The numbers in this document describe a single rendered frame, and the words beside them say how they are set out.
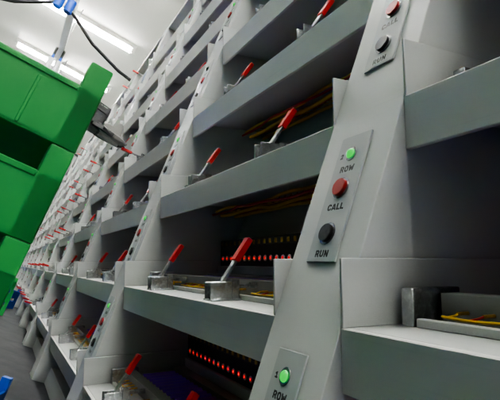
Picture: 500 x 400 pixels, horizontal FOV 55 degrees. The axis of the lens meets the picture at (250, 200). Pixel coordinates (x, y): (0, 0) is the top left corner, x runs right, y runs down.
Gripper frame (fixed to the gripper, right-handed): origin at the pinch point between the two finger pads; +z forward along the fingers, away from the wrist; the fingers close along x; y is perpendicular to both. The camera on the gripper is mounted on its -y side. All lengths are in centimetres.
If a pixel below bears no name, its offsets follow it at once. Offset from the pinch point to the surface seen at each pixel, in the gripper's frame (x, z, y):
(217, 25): -34.0, 1.4, 35.2
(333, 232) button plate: -120, 11, -33
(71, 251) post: 86, 13, -29
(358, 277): -124, 12, -37
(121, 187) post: 16.2, 9.1, -7.3
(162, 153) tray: -30.4, 8.2, -4.7
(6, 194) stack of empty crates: -112, -11, -43
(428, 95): -126, 10, -22
